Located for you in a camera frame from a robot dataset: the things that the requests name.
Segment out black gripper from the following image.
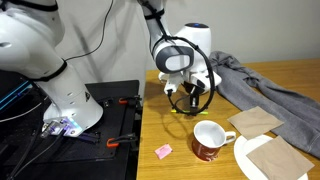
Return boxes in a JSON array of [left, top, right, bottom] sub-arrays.
[[182, 78, 209, 109]]

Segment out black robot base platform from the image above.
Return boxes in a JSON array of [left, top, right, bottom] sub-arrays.
[[0, 79, 144, 180]]

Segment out maroon mug white inside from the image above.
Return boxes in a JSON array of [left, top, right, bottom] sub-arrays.
[[191, 119, 237, 163]]

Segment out pink paper packet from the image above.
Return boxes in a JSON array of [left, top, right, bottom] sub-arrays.
[[154, 143, 174, 160]]

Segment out flat brown paper napkin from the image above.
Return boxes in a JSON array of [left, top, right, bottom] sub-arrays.
[[227, 105, 285, 140]]

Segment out orange black clamp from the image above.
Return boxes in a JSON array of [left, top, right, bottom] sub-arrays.
[[106, 132, 138, 149], [118, 95, 144, 107]]

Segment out large white plate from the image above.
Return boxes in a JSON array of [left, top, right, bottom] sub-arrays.
[[233, 134, 309, 180]]

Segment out grey hooded sweatshirt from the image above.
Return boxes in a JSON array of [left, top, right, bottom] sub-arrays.
[[209, 50, 320, 159]]

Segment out large brown paper napkin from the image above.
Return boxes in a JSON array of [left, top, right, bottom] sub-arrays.
[[246, 135, 315, 180]]

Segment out black box blue stripes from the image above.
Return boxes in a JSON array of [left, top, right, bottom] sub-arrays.
[[0, 72, 53, 141]]

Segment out thin black wall cable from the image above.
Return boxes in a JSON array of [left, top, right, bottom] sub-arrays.
[[62, 0, 115, 63]]

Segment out black base cable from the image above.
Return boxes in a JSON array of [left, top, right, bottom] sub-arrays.
[[9, 129, 68, 180], [5, 131, 38, 180]]

